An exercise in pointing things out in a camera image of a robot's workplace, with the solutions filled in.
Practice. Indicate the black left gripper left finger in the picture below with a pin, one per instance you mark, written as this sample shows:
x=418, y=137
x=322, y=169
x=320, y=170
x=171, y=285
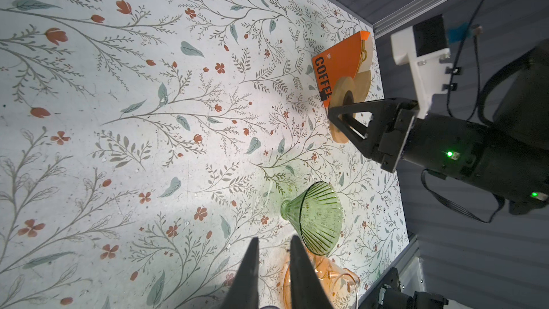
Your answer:
x=243, y=292

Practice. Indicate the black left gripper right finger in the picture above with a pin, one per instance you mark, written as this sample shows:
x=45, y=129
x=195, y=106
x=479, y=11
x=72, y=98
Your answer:
x=305, y=288

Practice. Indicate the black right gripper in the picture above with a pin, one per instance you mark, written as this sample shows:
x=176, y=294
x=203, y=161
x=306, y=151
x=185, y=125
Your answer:
x=480, y=156

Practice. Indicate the orange glass pitcher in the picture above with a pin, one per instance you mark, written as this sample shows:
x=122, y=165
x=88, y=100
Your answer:
x=339, y=284

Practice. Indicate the orange coffee filter box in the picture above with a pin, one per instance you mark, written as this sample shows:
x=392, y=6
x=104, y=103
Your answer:
x=352, y=57

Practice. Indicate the green glass dripper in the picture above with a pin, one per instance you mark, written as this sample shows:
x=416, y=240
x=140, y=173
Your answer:
x=317, y=217

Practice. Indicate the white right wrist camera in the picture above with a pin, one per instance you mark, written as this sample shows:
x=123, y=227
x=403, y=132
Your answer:
x=424, y=46

